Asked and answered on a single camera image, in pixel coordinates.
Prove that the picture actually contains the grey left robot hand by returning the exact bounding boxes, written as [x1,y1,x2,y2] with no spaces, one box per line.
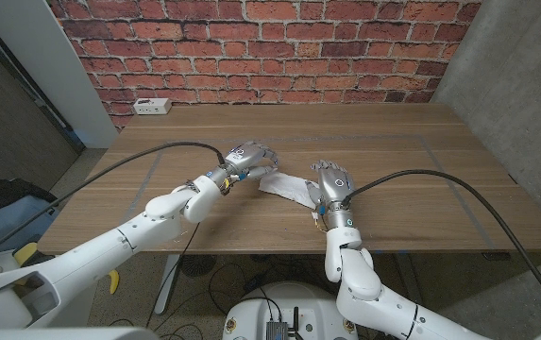
[206,140,280,188]

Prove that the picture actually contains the black floor cable loop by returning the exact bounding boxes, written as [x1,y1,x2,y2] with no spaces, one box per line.
[208,262,252,316]

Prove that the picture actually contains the black bag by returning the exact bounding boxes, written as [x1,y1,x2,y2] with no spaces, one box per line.
[0,178,59,223]

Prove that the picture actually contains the dark table leg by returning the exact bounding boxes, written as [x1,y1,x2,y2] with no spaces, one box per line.
[395,253,427,313]

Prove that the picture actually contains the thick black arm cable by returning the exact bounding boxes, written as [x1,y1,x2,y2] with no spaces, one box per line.
[343,168,541,325]
[0,140,227,270]

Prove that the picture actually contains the small grey electronics box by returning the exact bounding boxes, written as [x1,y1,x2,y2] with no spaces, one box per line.
[265,320,290,340]

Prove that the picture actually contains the white tissue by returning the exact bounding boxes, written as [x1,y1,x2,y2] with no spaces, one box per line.
[258,170,321,210]

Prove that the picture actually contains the white robot torso base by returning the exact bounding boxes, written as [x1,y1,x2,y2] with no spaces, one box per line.
[222,281,354,340]

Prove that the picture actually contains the yellow and black object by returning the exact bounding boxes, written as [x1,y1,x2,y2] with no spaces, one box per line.
[12,241,47,268]

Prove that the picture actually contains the red brick printed backdrop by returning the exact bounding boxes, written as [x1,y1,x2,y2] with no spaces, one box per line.
[47,0,483,131]

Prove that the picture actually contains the white table leg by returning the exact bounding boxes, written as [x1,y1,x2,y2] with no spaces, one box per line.
[154,254,181,315]

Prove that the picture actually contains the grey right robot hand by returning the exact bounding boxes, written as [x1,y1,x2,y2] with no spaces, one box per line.
[305,159,357,230]

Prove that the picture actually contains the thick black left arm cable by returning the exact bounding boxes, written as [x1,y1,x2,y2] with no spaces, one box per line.
[0,140,227,270]

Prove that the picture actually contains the black round fan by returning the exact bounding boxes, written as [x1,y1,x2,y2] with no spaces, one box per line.
[178,254,217,279]

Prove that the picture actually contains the white power strip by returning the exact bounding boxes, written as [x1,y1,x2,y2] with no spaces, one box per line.
[132,97,173,116]

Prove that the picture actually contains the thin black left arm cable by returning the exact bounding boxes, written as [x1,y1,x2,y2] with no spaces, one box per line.
[144,222,201,328]

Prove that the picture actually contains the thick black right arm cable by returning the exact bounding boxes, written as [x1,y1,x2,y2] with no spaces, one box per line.
[343,168,541,325]

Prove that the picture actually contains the right wrist connector wires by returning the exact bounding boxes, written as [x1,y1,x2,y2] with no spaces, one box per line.
[311,203,331,233]

